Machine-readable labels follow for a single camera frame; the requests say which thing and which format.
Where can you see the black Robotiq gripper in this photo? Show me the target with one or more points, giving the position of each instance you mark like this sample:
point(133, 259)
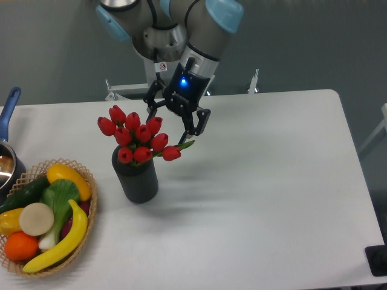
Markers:
point(182, 97)

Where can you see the red tulip bouquet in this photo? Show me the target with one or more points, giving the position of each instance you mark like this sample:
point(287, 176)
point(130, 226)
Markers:
point(138, 142)

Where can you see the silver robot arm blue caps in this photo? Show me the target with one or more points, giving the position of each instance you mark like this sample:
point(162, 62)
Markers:
point(181, 44)

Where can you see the dark grey ribbed vase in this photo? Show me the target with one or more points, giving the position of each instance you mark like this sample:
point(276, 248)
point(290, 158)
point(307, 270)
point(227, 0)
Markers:
point(140, 184)

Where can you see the purple red vegetable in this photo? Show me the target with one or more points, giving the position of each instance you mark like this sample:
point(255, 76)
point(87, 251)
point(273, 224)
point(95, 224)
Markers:
point(85, 206)

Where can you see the yellow squash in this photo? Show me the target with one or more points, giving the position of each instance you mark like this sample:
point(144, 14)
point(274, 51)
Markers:
point(61, 171)

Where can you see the green bok choy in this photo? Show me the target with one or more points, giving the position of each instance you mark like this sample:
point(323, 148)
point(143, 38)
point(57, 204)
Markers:
point(56, 196)

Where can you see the woven wicker basket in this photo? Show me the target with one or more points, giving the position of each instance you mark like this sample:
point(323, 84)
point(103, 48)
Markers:
point(36, 172)

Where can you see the green cucumber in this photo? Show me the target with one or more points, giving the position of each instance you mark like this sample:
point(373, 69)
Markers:
point(30, 193)

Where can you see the yellow banana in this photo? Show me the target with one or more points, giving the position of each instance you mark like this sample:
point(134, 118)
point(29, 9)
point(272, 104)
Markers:
point(66, 246)

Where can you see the beige round disc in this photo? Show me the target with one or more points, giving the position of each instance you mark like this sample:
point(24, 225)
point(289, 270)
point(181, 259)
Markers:
point(36, 219)

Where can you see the yellow bell pepper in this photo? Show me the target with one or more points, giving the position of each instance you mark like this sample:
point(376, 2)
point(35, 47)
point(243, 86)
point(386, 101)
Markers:
point(10, 222)

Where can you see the orange fruit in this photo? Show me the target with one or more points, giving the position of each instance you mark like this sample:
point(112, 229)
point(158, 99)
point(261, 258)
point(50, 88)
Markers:
point(20, 246)

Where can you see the black device at table edge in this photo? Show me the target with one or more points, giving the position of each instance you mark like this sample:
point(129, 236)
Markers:
point(376, 257)

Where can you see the blue handled saucepan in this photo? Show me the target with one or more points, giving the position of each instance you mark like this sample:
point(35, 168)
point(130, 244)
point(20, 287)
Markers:
point(11, 166)

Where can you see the white furniture frame right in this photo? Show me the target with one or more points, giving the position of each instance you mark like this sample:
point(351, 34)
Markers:
point(375, 137)

